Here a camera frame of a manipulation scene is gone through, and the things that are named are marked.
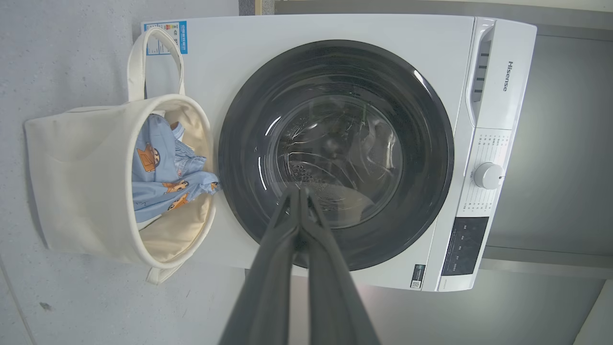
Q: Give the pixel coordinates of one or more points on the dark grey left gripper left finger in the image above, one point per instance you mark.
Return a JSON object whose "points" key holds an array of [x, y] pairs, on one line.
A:
{"points": [[268, 287]]}

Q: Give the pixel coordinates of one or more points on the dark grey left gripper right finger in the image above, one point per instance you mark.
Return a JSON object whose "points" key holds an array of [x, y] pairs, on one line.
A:
{"points": [[330, 292]]}

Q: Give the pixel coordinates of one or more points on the blue denim garment with bears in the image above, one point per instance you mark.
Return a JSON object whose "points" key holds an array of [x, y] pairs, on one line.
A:
{"points": [[158, 182]]}

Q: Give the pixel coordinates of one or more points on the round glass washer door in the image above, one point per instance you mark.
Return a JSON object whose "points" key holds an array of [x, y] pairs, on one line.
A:
{"points": [[335, 72]]}

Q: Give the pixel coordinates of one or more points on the black washing machine control panel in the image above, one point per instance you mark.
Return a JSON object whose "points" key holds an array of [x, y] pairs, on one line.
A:
{"points": [[464, 247]]}

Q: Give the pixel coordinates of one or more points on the cream fabric laundry basket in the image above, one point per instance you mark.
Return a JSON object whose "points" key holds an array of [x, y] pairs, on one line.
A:
{"points": [[81, 182]]}

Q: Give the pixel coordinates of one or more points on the white front-load washing machine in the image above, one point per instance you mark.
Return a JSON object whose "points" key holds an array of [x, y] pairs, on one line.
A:
{"points": [[239, 48]]}

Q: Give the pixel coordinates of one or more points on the QR code sticker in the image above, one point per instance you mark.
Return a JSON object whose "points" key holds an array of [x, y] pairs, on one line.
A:
{"points": [[417, 276]]}

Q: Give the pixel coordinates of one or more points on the white round control knob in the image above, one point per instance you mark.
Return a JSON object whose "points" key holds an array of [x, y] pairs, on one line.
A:
{"points": [[487, 176]]}

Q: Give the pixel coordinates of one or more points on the blue energy label sticker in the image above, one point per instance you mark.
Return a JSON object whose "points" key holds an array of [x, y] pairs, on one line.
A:
{"points": [[167, 33]]}

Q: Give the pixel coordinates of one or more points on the white detergent drawer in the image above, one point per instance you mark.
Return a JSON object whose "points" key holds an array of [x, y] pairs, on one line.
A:
{"points": [[512, 72]]}

